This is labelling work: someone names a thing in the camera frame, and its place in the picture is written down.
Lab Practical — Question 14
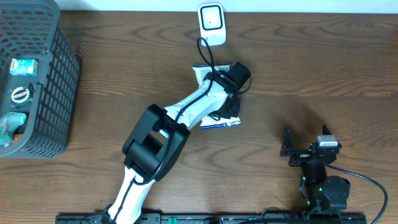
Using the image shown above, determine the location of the white blue snack bag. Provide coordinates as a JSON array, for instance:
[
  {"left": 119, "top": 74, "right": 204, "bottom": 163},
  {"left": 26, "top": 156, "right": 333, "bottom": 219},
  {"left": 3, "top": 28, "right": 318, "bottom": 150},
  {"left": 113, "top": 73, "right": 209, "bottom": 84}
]
[{"left": 192, "top": 62, "right": 241, "bottom": 129}]

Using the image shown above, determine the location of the green Kleenex tissue pack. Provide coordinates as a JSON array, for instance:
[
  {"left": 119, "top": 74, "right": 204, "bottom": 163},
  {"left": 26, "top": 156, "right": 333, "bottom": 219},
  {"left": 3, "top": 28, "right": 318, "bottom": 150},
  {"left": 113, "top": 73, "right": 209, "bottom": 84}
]
[{"left": 10, "top": 58, "right": 39, "bottom": 77}]

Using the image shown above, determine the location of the teal wet wipes pack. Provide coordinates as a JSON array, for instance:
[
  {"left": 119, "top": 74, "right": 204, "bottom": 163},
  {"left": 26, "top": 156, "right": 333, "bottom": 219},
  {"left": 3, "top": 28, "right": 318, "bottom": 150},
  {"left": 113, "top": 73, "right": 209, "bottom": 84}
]
[{"left": 1, "top": 112, "right": 27, "bottom": 148}]

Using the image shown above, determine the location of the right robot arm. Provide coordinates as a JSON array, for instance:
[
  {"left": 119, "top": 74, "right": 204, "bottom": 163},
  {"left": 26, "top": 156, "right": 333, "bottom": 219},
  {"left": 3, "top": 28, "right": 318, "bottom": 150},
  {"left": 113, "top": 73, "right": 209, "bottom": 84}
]
[{"left": 280, "top": 125, "right": 351, "bottom": 219}]

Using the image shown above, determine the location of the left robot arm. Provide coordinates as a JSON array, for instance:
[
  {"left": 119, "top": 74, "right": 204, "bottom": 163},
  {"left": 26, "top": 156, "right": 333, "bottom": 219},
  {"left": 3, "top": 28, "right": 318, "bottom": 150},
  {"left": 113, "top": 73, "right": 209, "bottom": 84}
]
[{"left": 103, "top": 62, "right": 252, "bottom": 223}]

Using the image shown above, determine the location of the white barcode scanner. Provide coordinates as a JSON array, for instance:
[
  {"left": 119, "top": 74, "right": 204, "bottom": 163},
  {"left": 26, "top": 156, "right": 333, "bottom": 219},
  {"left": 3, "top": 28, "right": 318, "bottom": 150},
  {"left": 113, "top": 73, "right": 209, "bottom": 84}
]
[{"left": 197, "top": 3, "right": 226, "bottom": 46}]

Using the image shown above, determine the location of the dark grey plastic basket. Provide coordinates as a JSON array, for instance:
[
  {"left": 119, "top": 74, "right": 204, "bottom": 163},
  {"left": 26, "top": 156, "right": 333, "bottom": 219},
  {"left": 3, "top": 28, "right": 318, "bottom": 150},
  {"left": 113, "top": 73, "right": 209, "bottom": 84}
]
[{"left": 1, "top": 1, "right": 81, "bottom": 159}]

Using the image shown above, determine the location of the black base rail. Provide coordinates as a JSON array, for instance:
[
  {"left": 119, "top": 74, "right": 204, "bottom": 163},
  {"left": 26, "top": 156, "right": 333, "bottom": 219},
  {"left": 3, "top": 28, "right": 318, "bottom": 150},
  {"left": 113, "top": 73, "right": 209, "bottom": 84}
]
[{"left": 55, "top": 210, "right": 367, "bottom": 224}]

